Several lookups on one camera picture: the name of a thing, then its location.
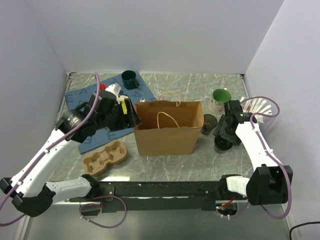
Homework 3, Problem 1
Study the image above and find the dark green mug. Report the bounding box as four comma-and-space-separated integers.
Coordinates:
121, 70, 140, 90

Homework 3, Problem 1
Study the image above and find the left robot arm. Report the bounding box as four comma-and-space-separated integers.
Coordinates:
0, 92, 141, 217

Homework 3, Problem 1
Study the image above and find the brown paper bag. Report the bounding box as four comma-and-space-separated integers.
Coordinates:
133, 96, 204, 156

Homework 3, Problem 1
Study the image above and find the black plastic lid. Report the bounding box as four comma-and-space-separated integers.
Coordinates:
214, 135, 233, 147

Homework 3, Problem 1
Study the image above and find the white mug green inside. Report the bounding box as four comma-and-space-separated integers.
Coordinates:
209, 88, 232, 115

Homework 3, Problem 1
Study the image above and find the cardboard cup carrier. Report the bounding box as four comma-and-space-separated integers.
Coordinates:
82, 140, 128, 176

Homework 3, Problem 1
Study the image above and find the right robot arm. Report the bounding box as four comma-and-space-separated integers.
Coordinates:
213, 100, 293, 206

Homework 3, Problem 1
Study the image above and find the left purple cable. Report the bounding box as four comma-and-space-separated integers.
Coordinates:
0, 72, 102, 227

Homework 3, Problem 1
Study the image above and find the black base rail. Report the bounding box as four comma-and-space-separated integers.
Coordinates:
70, 179, 246, 213

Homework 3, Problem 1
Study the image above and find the blue letter placemat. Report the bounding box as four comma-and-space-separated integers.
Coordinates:
64, 73, 156, 154

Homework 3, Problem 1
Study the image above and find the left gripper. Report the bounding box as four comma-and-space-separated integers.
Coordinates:
97, 97, 142, 132

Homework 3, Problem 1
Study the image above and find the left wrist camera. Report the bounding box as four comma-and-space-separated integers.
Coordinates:
100, 83, 121, 97

